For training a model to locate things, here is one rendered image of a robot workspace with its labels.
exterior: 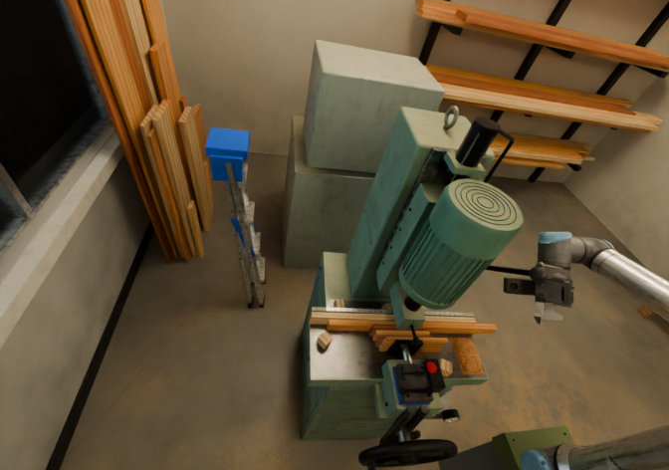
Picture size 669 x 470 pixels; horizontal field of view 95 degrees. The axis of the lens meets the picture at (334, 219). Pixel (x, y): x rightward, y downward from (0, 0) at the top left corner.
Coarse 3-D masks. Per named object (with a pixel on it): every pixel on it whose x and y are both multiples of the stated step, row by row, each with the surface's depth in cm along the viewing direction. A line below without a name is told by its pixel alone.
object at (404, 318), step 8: (392, 288) 103; (400, 288) 100; (392, 296) 103; (400, 296) 98; (392, 304) 102; (400, 304) 96; (400, 312) 95; (408, 312) 94; (416, 312) 95; (400, 320) 95; (408, 320) 92; (416, 320) 93; (424, 320) 93; (400, 328) 96; (408, 328) 96; (416, 328) 97
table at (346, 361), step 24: (312, 336) 100; (336, 336) 102; (360, 336) 104; (456, 336) 111; (312, 360) 95; (336, 360) 96; (360, 360) 98; (384, 360) 99; (456, 360) 104; (312, 384) 94; (336, 384) 95; (360, 384) 97; (456, 384) 104; (384, 408) 92
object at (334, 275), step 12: (324, 252) 139; (324, 264) 135; (336, 264) 136; (324, 276) 130; (336, 276) 131; (348, 276) 132; (324, 288) 128; (336, 288) 127; (348, 288) 128; (324, 300) 125; (348, 300) 124; (360, 300) 125; (372, 300) 126; (384, 300) 127; (336, 396) 104; (348, 396) 105; (360, 396) 106; (372, 396) 107
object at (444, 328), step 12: (336, 324) 101; (348, 324) 101; (360, 324) 102; (372, 324) 103; (384, 324) 104; (432, 324) 108; (444, 324) 109; (456, 324) 110; (468, 324) 111; (480, 324) 112
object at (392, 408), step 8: (392, 360) 94; (400, 360) 94; (416, 360) 95; (384, 368) 95; (384, 376) 94; (392, 376) 90; (384, 384) 94; (392, 384) 89; (384, 392) 93; (392, 392) 88; (384, 400) 93; (392, 400) 87; (440, 400) 88; (392, 408) 87; (400, 408) 85; (416, 408) 85; (432, 408) 86; (440, 408) 87; (392, 416) 90
